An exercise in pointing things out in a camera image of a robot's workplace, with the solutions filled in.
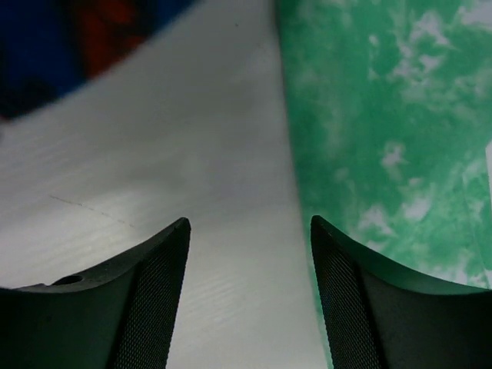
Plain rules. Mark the green tie-dye trousers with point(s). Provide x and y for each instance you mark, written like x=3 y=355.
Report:
x=389 y=113

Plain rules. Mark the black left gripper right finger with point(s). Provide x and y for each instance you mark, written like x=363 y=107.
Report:
x=379 y=313

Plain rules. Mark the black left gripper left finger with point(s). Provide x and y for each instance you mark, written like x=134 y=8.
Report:
x=117 y=314

